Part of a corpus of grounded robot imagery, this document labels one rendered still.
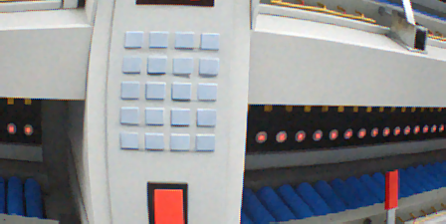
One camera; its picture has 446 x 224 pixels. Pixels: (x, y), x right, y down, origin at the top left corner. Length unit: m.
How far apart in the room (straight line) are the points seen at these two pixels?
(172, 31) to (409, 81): 0.19
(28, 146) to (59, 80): 0.18
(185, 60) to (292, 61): 0.07
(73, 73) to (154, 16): 0.06
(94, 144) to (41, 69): 0.06
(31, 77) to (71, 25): 0.04
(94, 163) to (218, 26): 0.10
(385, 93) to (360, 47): 0.05
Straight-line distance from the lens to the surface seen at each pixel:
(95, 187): 0.31
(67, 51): 0.30
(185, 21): 0.31
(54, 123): 0.50
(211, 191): 0.32
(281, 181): 0.52
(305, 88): 0.35
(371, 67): 0.38
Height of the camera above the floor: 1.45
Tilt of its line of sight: 3 degrees down
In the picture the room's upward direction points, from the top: 3 degrees clockwise
